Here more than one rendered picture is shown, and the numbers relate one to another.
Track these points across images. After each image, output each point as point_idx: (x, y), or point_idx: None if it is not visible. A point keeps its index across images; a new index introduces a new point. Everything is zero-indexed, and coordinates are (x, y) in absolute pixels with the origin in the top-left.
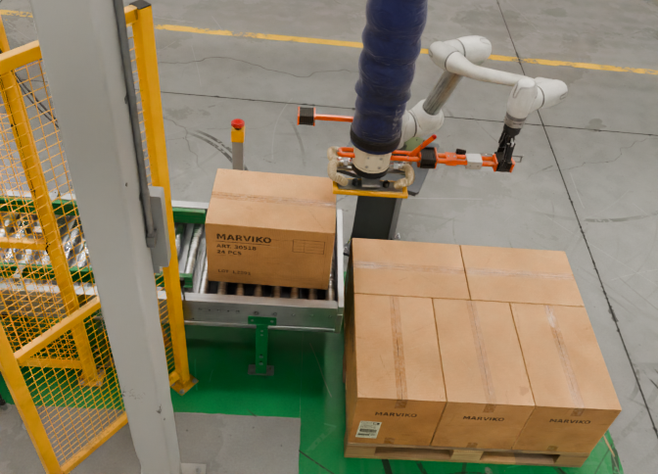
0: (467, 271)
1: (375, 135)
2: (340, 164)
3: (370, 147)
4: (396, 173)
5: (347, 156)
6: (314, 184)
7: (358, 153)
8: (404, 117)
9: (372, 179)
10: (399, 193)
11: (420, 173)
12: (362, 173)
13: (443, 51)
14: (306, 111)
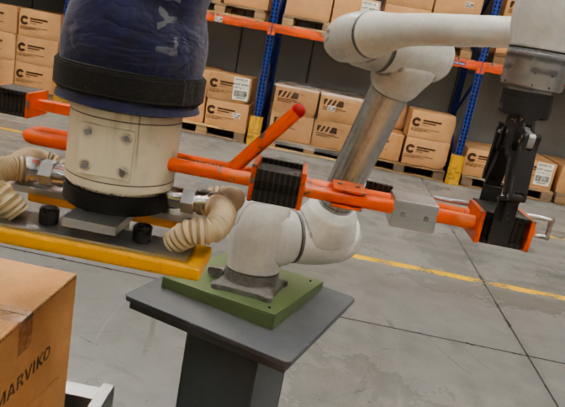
0: None
1: (102, 38)
2: (29, 170)
3: (86, 79)
4: (251, 324)
5: (44, 140)
6: (9, 274)
7: (70, 124)
8: (280, 207)
9: (103, 214)
10: (173, 261)
11: (304, 331)
12: (76, 192)
13: (350, 14)
14: (20, 87)
